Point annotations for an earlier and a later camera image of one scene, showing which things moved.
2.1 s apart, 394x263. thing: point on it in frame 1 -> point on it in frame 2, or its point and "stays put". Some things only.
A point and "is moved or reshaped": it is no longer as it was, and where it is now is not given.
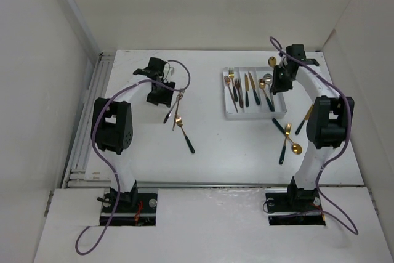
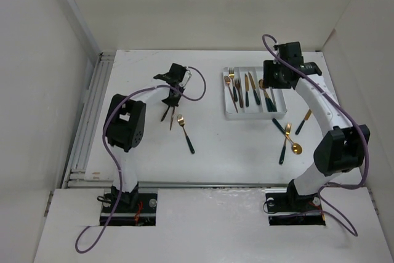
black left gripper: (164, 99) -> (172, 102)
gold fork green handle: (231, 74) stays put
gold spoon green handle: (272, 61) is moved or reshaped
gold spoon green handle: (261, 84) stays put
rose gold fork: (228, 80) stays put
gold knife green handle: (247, 89) stays put
